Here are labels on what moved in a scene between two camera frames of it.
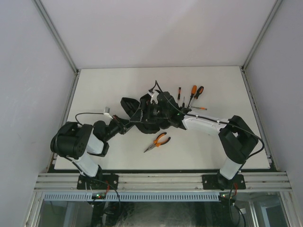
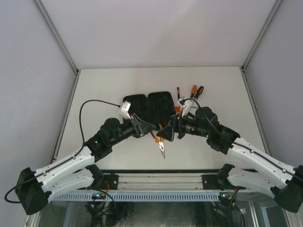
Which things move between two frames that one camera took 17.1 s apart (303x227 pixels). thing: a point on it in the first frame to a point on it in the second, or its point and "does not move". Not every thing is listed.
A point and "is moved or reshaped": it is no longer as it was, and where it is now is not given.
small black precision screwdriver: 179,93 does not move
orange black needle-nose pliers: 157,143 is moved or reshaped
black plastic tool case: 148,116 is moved or reshaped
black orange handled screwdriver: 199,91 does not move
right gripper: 145,106 to 168,132
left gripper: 120,123 to 140,128
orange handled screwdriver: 193,90 does not move
